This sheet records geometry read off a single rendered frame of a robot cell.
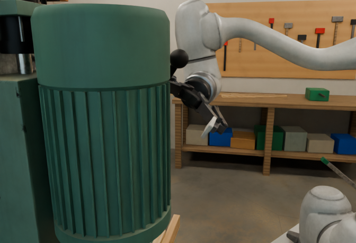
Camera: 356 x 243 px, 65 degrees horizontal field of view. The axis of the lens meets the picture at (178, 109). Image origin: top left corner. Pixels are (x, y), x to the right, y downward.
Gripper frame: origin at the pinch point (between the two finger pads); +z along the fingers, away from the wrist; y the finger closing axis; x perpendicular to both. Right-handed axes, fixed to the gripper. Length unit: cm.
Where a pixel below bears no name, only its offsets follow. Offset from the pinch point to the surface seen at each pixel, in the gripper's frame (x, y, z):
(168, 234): -37.3, -16.6, -16.1
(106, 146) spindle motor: -1.5, 3.0, 21.8
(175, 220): -37.1, -16.9, -22.7
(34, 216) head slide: -18.0, 6.6, 21.1
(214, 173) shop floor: -122, -59, -249
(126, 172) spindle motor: -3.6, -0.6, 20.6
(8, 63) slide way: -5.1, 24.4, 14.1
